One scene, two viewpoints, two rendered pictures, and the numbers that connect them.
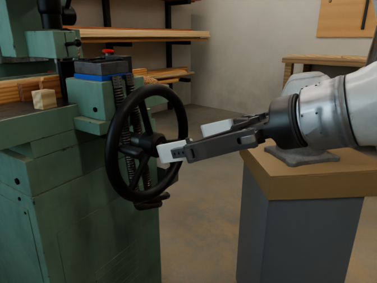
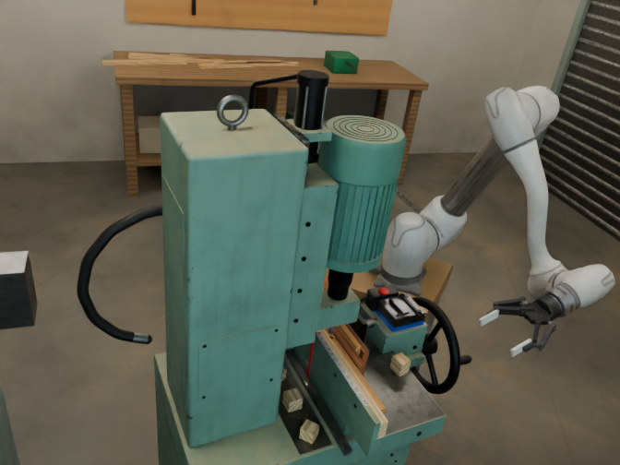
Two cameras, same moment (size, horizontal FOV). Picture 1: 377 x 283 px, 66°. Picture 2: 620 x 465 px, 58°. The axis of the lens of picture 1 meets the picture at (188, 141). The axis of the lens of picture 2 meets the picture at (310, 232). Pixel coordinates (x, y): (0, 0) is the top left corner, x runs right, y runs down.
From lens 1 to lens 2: 168 cm
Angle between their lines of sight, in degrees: 57
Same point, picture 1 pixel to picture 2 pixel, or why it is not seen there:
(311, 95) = (566, 300)
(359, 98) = (583, 298)
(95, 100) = (417, 339)
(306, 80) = (421, 228)
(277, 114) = (554, 311)
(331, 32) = (150, 16)
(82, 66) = (404, 320)
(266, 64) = (40, 68)
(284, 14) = not seen: outside the picture
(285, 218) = not seen: hidden behind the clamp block
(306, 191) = not seen: hidden behind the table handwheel
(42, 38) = (343, 310)
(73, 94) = (392, 345)
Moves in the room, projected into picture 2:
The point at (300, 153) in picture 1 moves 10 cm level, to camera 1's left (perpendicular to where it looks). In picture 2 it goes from (416, 280) to (407, 293)
